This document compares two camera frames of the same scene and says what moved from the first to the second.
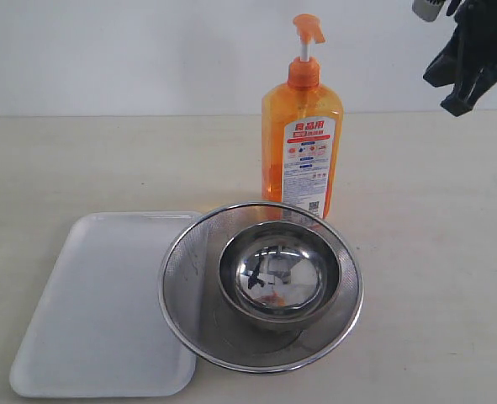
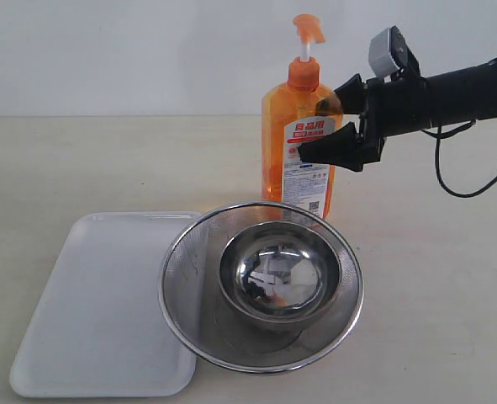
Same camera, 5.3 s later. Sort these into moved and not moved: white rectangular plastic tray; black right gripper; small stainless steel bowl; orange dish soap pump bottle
Moved: black right gripper
Not moved: orange dish soap pump bottle; small stainless steel bowl; white rectangular plastic tray
